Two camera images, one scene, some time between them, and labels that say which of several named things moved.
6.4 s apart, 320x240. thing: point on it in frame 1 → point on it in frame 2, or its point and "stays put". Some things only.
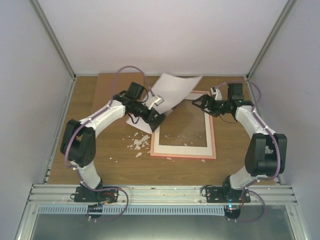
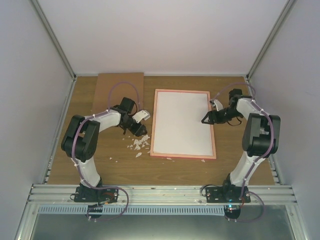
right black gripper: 205,98 → 212,114
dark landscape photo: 170,91 → 178,128
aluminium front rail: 41,194 stays put
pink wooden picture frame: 186,131 stays put
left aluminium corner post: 56,41 stays put
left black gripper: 150,118 → 137,131
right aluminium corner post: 288,6 stays put
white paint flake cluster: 139,142 stays put
